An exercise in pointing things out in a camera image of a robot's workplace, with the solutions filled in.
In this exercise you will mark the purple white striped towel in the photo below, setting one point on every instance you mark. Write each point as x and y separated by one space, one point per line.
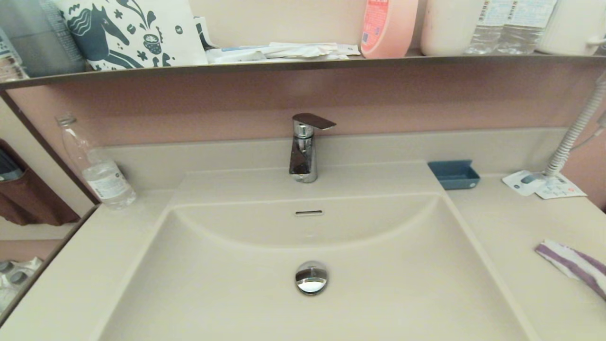
575 265

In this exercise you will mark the chrome faucet spout body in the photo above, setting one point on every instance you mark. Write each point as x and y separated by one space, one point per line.
303 161

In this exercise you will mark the beige wash basin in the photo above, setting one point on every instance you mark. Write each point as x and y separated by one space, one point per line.
213 293

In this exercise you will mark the chrome drain stopper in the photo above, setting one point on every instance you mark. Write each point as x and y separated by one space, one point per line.
311 279

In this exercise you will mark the white paper packets pile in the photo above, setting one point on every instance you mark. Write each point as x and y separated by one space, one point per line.
303 49

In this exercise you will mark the white flat box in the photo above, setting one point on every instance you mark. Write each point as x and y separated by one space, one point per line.
236 57

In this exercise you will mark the blue soap dish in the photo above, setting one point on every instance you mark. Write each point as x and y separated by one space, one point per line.
453 176

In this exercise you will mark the pink plastic bottle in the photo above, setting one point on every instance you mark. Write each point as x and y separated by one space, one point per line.
388 28

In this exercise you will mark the small white black-print packet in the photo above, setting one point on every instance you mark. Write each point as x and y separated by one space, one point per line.
204 32

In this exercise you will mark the clear plastic water bottle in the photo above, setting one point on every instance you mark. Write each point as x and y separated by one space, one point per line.
106 180
525 28
487 28

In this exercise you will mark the white plastic bottle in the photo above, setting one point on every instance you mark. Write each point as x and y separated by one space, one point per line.
445 28

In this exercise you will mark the white horse print bag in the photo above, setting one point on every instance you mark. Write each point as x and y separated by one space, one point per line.
118 28

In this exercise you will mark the white printed leaflet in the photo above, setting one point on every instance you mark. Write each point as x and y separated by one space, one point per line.
563 189

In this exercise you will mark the brown framed side mirror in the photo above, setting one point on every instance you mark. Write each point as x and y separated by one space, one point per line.
28 199

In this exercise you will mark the grey translucent container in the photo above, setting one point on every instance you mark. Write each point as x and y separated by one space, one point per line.
42 42

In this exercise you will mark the white ribbed jug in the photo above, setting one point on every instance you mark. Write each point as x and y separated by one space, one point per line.
568 23

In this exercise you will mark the white lattice basket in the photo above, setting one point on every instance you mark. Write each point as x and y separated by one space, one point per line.
9 61

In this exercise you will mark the brown wall shelf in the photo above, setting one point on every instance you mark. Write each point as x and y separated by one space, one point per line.
426 60

